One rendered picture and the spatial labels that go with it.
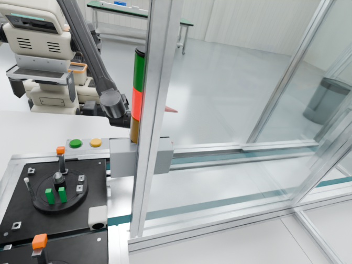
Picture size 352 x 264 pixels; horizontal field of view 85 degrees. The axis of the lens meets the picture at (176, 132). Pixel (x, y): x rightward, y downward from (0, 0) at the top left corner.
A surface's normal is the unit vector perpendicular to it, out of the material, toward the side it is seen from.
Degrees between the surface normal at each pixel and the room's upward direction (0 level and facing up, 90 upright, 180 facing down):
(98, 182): 0
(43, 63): 90
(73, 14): 68
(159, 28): 90
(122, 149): 0
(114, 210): 0
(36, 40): 98
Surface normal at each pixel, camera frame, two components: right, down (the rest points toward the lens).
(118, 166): 0.29, 0.62
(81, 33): 0.34, 0.28
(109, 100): -0.02, -0.52
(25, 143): 0.18, -0.79
